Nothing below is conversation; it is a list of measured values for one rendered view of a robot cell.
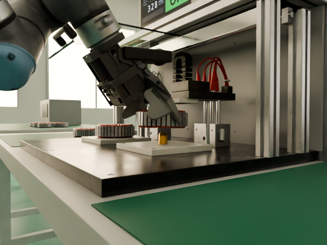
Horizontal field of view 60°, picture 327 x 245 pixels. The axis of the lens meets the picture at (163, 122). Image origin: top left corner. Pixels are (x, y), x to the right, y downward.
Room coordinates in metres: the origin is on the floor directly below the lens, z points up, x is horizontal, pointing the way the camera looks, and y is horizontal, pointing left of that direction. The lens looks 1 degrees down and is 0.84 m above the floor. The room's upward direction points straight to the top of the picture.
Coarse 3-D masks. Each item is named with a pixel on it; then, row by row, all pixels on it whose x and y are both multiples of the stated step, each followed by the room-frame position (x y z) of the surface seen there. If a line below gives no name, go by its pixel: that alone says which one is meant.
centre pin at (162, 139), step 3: (162, 132) 0.61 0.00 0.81; (159, 135) 0.61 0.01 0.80; (162, 135) 0.60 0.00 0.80; (165, 135) 0.60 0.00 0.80; (159, 138) 0.61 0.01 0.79; (162, 138) 0.60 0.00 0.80; (165, 138) 0.60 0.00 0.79; (159, 141) 0.61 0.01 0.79; (162, 141) 0.60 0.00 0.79; (165, 141) 0.60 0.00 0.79
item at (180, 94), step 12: (180, 84) 0.63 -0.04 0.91; (192, 84) 0.62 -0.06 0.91; (204, 84) 0.64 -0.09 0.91; (180, 96) 0.63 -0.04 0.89; (192, 96) 0.61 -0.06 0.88; (204, 96) 0.63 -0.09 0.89; (216, 96) 0.65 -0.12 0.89; (228, 96) 0.68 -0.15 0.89; (204, 108) 0.71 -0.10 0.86; (216, 108) 0.68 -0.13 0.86; (204, 120) 0.71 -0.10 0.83; (216, 120) 0.67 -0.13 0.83
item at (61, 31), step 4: (68, 24) 0.68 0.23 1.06; (64, 28) 0.67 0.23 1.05; (68, 28) 0.68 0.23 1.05; (72, 28) 0.68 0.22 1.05; (56, 32) 0.72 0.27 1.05; (60, 32) 0.70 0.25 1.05; (64, 32) 0.68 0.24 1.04; (68, 32) 0.68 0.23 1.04; (72, 32) 0.68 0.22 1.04; (52, 36) 0.76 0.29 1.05; (56, 36) 0.73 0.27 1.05; (60, 36) 0.76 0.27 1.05; (68, 36) 0.69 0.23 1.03; (72, 36) 0.68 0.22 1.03; (56, 40) 0.75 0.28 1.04; (60, 40) 0.76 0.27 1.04; (64, 40) 0.76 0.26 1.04; (60, 44) 0.76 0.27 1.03; (64, 44) 0.76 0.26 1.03
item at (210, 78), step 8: (200, 64) 0.70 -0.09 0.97; (208, 64) 0.69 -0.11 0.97; (216, 64) 0.69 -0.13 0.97; (216, 72) 0.68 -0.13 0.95; (224, 72) 0.69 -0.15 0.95; (208, 80) 0.71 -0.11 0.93; (216, 80) 0.68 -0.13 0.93; (224, 80) 0.69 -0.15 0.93; (216, 88) 0.68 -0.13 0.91; (224, 88) 0.69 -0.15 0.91; (232, 88) 0.69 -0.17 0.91
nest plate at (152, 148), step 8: (120, 144) 0.61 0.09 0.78; (128, 144) 0.60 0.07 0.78; (136, 144) 0.60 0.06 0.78; (144, 144) 0.60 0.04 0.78; (152, 144) 0.60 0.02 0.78; (160, 144) 0.60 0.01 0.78; (168, 144) 0.60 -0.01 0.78; (176, 144) 0.60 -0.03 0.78; (184, 144) 0.60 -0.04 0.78; (192, 144) 0.60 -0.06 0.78; (200, 144) 0.60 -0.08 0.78; (208, 144) 0.60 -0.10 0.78; (136, 152) 0.55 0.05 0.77; (144, 152) 0.53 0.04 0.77; (152, 152) 0.51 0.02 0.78; (160, 152) 0.52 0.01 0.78; (168, 152) 0.53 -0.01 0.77; (176, 152) 0.54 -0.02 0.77; (184, 152) 0.55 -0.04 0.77
